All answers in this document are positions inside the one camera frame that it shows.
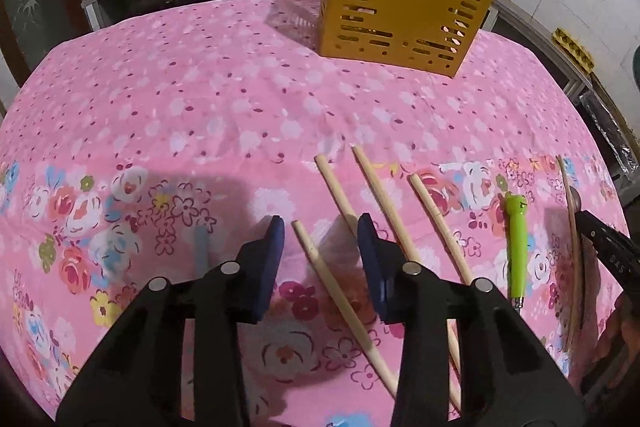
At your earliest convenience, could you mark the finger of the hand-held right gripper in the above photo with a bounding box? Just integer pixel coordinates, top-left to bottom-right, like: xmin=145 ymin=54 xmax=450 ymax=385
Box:
xmin=569 ymin=188 xmax=640 ymax=294

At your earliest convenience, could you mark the pink floral tablecloth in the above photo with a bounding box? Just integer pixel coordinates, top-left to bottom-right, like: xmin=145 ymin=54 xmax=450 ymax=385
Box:
xmin=0 ymin=0 xmax=632 ymax=427

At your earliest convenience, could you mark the long thin wooden chopstick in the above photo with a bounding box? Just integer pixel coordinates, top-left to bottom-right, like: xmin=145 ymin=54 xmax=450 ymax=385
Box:
xmin=556 ymin=154 xmax=586 ymax=350

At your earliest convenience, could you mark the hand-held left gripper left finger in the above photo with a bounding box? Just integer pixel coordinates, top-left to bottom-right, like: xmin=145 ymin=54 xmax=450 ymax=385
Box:
xmin=55 ymin=214 xmax=287 ymax=427

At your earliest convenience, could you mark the foil covered tray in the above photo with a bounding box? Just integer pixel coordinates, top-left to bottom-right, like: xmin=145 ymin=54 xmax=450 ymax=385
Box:
xmin=582 ymin=89 xmax=633 ymax=180

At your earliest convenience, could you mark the green frog-handle utensil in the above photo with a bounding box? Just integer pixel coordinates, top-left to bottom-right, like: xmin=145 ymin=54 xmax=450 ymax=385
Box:
xmin=502 ymin=191 xmax=531 ymax=312

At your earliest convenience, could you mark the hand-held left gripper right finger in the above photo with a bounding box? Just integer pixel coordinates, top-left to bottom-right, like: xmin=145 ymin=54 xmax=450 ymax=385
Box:
xmin=356 ymin=212 xmax=587 ymax=427

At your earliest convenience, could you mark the yellow egg carton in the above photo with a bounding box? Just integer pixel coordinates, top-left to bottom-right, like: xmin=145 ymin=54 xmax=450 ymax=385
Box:
xmin=552 ymin=28 xmax=596 ymax=72

